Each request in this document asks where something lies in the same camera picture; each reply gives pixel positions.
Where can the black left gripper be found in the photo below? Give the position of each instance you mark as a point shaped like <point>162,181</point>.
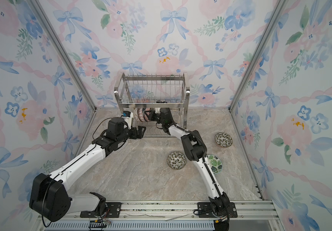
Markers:
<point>140,133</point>

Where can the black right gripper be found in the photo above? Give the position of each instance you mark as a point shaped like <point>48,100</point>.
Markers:
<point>152,115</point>

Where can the black floral pattern bowl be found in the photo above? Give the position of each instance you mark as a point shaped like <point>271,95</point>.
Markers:
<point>146,113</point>

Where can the red diamond pattern bowl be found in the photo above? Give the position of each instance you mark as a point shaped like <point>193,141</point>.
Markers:
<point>140,114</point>

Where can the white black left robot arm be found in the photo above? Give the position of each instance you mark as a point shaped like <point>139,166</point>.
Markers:
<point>49,194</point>

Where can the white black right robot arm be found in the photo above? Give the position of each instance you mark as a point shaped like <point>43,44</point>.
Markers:
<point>196,152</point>

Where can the stainless steel dish rack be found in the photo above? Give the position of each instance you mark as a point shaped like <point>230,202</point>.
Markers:
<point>154,92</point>

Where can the black leaf pattern pink bowl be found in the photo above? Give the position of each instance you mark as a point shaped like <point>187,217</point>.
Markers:
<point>223,140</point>

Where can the green monstera leaf bowl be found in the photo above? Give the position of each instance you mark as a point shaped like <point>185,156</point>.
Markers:
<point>215,163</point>

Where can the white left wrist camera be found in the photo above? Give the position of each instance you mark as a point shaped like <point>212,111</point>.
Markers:
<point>128,118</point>

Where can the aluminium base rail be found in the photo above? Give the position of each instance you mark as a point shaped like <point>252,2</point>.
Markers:
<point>169,216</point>

